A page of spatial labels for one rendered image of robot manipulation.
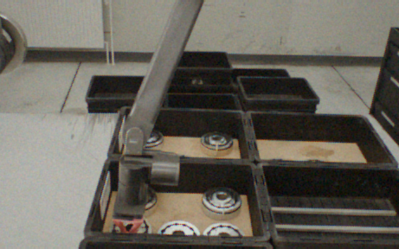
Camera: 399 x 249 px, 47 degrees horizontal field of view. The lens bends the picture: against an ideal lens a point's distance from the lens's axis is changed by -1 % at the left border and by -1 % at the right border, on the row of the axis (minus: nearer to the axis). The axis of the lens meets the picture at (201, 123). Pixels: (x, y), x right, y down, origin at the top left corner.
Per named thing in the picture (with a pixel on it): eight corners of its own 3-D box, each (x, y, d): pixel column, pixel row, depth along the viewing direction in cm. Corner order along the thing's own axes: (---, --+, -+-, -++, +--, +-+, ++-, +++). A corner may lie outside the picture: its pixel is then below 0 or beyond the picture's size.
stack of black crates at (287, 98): (237, 172, 255) (245, 99, 233) (229, 143, 281) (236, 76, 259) (307, 171, 258) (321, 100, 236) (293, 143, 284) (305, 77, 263)
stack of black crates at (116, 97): (90, 173, 247) (84, 98, 225) (97, 143, 273) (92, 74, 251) (164, 173, 250) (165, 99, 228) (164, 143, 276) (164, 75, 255)
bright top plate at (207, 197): (202, 212, 115) (202, 210, 115) (202, 188, 124) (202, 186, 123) (242, 213, 115) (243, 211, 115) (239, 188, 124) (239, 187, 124)
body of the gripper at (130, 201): (147, 189, 107) (150, 165, 103) (142, 220, 99) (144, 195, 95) (119, 187, 107) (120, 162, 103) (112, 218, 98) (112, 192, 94)
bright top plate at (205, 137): (200, 148, 141) (200, 146, 141) (202, 131, 150) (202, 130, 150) (233, 150, 141) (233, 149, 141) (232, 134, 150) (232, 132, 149)
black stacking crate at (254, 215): (86, 276, 101) (82, 237, 95) (108, 193, 127) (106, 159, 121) (264, 280, 102) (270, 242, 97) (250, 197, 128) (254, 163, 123)
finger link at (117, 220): (144, 222, 109) (147, 193, 104) (141, 245, 103) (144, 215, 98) (116, 220, 109) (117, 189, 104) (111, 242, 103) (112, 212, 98)
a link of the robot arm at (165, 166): (129, 124, 102) (126, 126, 93) (180, 129, 103) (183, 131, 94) (125, 177, 102) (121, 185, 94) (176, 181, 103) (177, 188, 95)
